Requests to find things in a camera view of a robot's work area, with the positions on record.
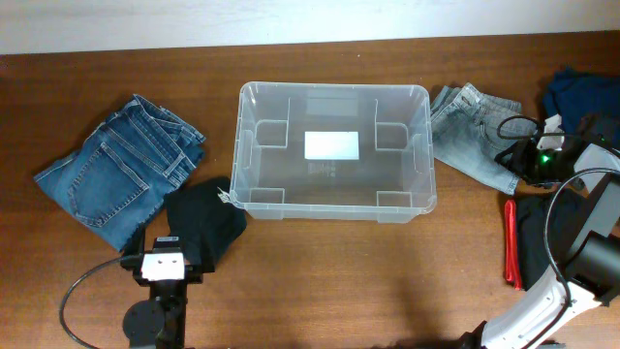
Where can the dark blue shirt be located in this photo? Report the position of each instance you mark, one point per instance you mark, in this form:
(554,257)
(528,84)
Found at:
(574,95)

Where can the folded blue denim jeans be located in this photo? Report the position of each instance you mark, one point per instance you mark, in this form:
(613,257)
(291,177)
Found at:
(118,179)

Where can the black garment with red trim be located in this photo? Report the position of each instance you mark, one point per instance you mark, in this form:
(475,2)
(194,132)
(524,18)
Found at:
(533,237)

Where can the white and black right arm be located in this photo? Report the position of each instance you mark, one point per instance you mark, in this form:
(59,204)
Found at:
(551,303)

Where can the folded black Nike garment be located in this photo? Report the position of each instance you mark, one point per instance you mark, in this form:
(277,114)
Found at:
(205,220)

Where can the light grey jeans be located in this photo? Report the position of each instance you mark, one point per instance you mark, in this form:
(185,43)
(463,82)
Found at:
(469,128)

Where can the clear plastic storage bin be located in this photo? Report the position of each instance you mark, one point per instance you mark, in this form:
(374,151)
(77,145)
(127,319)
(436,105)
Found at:
(393,181)

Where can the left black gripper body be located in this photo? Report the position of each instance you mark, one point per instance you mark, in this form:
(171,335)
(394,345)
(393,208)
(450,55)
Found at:
(192,276)

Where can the white label in bin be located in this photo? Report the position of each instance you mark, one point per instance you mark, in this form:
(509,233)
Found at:
(331,146)

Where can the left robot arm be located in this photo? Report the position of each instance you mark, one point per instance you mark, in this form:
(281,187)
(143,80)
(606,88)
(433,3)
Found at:
(160,321)

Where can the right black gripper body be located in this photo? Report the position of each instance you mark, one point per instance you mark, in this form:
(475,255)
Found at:
(540,168)

